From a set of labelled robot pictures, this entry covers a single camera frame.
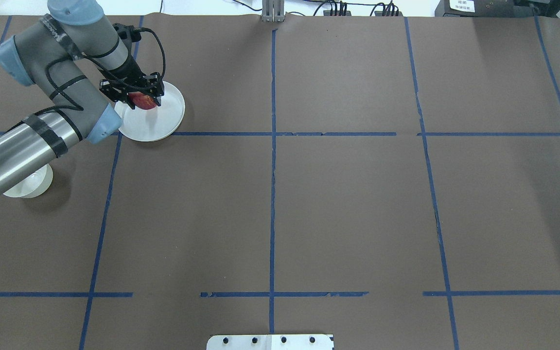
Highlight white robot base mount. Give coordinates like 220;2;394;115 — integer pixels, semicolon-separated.
206;334;335;350

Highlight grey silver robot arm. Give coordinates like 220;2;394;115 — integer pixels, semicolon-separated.
0;0;165;196

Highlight red yellow apple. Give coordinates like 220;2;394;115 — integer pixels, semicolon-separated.
127;92;158;110

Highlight black background cables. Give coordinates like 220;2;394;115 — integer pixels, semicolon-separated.
231;0;404;17

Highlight black device with label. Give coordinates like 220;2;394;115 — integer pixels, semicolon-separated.
434;0;535;18

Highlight white bowl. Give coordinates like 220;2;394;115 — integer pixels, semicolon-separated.
3;164;53;199

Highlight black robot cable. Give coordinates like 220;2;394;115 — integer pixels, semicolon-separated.
45;24;166;112

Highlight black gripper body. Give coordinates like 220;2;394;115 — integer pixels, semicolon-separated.
99;62;153;100

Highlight white plate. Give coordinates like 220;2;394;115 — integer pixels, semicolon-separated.
115;82;185;142

